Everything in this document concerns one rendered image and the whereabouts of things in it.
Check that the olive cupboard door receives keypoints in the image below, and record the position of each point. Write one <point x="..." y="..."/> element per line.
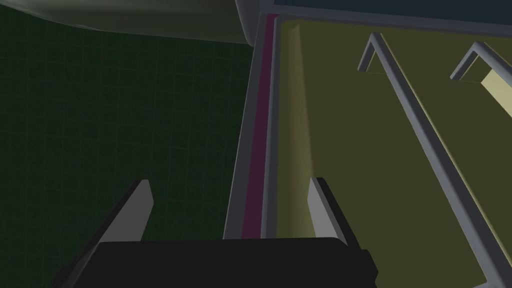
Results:
<point x="360" y="152"/>

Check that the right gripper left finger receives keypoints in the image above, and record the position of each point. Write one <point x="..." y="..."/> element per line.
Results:
<point x="128" y="218"/>

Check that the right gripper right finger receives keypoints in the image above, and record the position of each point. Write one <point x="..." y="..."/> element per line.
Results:
<point x="326" y="214"/>

